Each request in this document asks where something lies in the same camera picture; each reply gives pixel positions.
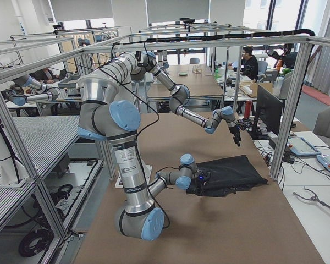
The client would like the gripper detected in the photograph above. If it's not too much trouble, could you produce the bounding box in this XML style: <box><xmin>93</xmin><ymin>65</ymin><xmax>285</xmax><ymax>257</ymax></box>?
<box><xmin>194</xmin><ymin>178</ymin><xmax>207</xmax><ymax>196</ymax></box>
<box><xmin>229</xmin><ymin>125</ymin><xmax>241</xmax><ymax>147</ymax></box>

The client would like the black graphic t-shirt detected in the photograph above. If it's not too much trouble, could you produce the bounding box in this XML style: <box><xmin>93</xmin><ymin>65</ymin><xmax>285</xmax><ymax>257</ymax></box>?
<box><xmin>186</xmin><ymin>155</ymin><xmax>267</xmax><ymax>197</ymax></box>

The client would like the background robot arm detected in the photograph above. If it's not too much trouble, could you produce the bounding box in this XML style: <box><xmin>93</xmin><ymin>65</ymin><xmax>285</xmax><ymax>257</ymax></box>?
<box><xmin>2</xmin><ymin>74</ymin><xmax>61</xmax><ymax>106</ymax></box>

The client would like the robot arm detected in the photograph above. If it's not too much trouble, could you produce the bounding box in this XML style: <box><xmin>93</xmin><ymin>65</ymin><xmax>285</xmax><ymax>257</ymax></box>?
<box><xmin>78</xmin><ymin>52</ymin><xmax>198</xmax><ymax>241</ymax></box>
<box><xmin>131</xmin><ymin>51</ymin><xmax>241</xmax><ymax>146</ymax></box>

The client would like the black Huawei monitor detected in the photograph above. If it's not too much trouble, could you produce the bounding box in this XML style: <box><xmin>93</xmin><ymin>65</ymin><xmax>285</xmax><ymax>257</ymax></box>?
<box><xmin>251</xmin><ymin>84</ymin><xmax>283</xmax><ymax>140</ymax></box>

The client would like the teach pendant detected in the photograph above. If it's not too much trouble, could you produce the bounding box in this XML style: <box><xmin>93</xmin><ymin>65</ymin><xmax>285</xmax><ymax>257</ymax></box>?
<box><xmin>287</xmin><ymin>136</ymin><xmax>321</xmax><ymax>157</ymax></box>

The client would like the seated person in black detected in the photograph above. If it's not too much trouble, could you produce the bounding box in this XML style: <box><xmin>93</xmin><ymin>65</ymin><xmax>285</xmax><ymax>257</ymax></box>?
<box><xmin>241</xmin><ymin>46</ymin><xmax>259</xmax><ymax>82</ymax></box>

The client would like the metal grabber tool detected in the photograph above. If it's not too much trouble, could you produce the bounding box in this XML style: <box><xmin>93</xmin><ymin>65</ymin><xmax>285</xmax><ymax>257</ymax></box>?
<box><xmin>293</xmin><ymin>186</ymin><xmax>330</xmax><ymax>209</ymax></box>

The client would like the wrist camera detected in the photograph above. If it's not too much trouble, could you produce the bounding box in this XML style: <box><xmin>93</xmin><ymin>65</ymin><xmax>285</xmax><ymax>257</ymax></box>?
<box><xmin>236</xmin><ymin>118</ymin><xmax>253</xmax><ymax>131</ymax></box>
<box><xmin>196</xmin><ymin>170</ymin><xmax>211</xmax><ymax>183</ymax></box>

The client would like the aluminium frame post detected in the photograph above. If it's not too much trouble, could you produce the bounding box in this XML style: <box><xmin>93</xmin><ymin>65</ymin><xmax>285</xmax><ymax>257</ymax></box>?
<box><xmin>270</xmin><ymin>42</ymin><xmax>313</xmax><ymax>180</ymax></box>

